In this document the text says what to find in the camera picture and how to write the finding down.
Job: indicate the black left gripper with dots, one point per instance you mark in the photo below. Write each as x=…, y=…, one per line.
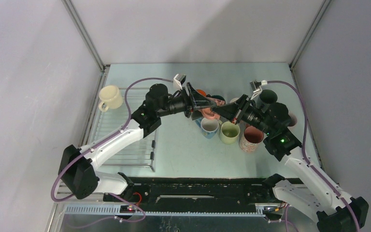
x=195, y=102

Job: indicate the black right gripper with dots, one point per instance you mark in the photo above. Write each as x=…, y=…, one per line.
x=234, y=111

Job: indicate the orange mug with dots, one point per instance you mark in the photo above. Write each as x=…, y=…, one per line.
x=201, y=92

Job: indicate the light green mug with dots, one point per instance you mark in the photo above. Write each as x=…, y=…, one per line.
x=229, y=133

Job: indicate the dark teal mug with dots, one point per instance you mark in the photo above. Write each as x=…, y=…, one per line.
x=216, y=98

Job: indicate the light blue mug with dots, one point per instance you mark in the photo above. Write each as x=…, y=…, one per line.
x=208, y=127

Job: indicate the pink patterned mug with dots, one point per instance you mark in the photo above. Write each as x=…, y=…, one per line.
x=250, y=139

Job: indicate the dark grey mug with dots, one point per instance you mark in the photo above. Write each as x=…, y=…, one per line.
x=265, y=99

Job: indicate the lilac mug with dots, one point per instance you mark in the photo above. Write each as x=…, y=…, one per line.
x=293, y=121

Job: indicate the pink mug white inside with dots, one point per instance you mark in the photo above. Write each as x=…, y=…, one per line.
x=233, y=100

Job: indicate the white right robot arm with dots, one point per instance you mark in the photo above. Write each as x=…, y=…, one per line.
x=326, y=203

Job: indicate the cream mug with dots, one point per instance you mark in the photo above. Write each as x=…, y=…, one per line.
x=110, y=98

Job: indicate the metal wire dish rack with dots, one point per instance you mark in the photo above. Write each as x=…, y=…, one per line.
x=117, y=141

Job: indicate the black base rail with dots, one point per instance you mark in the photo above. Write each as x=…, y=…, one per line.
x=205, y=194

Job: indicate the grey cable tray strip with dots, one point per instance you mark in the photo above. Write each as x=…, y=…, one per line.
x=117, y=210

